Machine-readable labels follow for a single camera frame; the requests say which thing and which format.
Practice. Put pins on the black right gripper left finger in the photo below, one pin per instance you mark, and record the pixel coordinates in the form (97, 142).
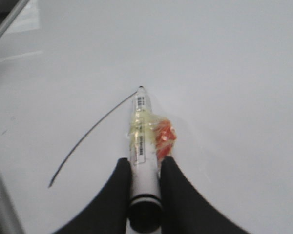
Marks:
(106, 213)

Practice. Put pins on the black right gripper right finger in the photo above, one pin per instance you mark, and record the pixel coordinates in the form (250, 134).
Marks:
(185, 209)

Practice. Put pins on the white black whiteboard marker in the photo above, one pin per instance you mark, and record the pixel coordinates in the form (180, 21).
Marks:
(145, 207)

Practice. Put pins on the red magnet taped to marker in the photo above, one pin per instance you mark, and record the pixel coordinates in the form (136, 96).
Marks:
(165, 137)

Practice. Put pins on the white whiteboard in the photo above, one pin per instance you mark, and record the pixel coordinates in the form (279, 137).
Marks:
(220, 70)

